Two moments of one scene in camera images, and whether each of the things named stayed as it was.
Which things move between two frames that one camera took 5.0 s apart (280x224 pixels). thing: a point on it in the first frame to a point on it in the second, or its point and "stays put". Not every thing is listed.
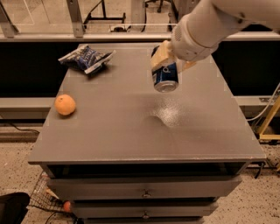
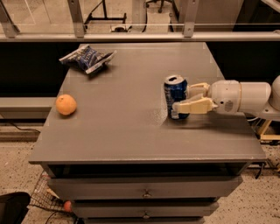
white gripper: [191, 44] to [225, 95]
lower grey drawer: [148, 209] stays put
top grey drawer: [146, 187] stays put
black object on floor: [13, 207] stays put
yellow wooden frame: [270, 136] stays put
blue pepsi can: [165, 79] to [175, 90]
